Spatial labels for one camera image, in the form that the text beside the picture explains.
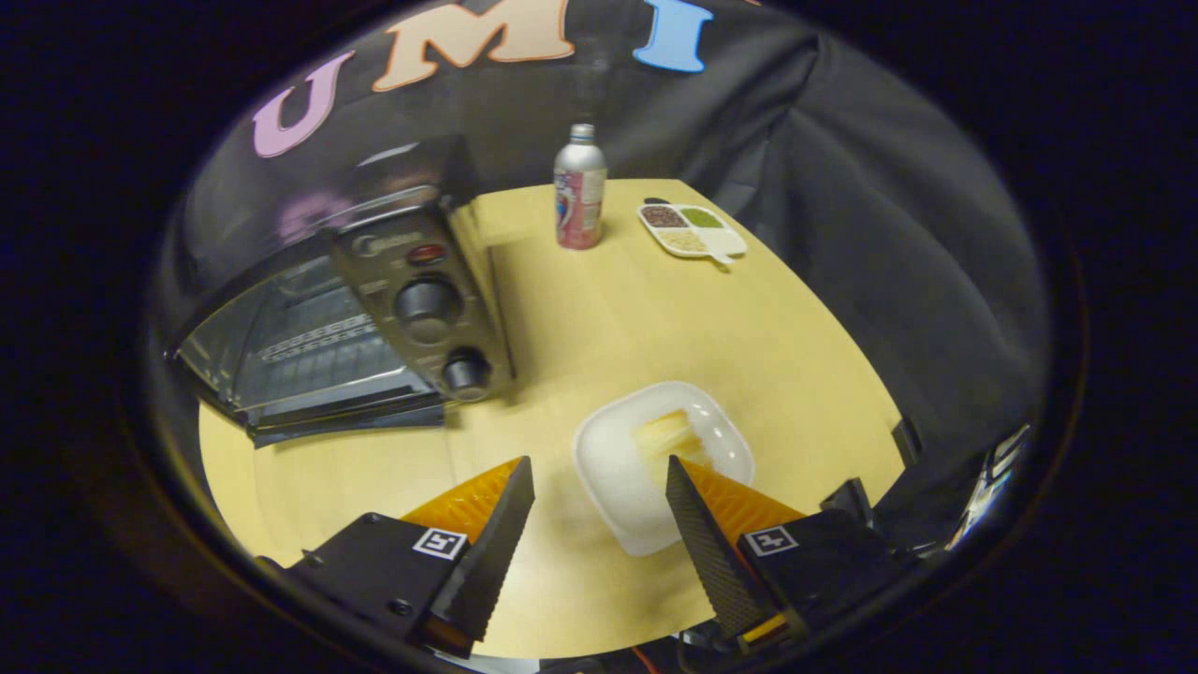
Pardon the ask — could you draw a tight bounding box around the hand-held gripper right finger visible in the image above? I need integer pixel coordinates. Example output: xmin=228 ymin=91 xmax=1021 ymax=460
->
xmin=665 ymin=456 xmax=923 ymax=656

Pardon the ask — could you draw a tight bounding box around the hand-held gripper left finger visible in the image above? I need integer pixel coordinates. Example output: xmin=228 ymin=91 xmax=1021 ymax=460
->
xmin=255 ymin=456 xmax=536 ymax=661

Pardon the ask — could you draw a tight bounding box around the sliced spiral potato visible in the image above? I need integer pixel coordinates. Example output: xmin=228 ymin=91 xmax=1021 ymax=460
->
xmin=632 ymin=409 xmax=714 ymax=469

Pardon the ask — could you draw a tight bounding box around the black toaster oven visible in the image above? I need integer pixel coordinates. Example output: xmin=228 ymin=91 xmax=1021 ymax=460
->
xmin=167 ymin=134 xmax=516 ymax=448

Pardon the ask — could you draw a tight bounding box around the white square plate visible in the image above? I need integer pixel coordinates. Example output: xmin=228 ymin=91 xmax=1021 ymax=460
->
xmin=572 ymin=380 xmax=756 ymax=558

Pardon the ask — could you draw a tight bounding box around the white divided condiment tray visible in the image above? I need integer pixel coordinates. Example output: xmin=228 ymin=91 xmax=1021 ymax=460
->
xmin=637 ymin=198 xmax=748 ymax=265

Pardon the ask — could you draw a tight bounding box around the silver drink bottle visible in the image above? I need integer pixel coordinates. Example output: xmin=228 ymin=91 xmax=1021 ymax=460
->
xmin=553 ymin=123 xmax=607 ymax=251

